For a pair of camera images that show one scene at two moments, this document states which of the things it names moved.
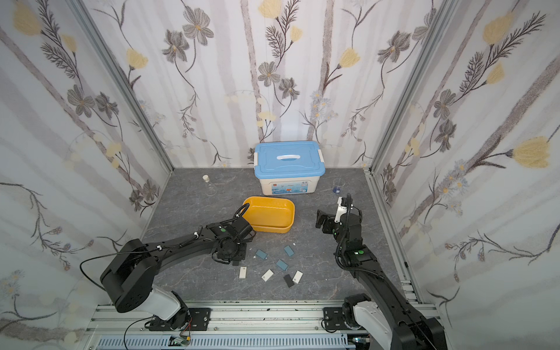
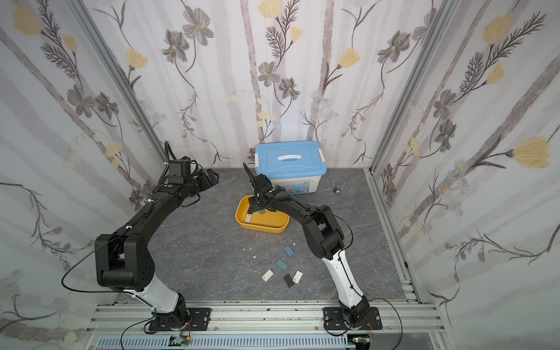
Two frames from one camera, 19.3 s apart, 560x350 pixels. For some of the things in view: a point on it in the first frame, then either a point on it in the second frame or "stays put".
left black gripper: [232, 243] → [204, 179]
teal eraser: [282, 265] stays put
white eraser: [297, 276] stays put
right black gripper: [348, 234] → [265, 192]
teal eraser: [289, 251] stays put
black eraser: [289, 281] stays put
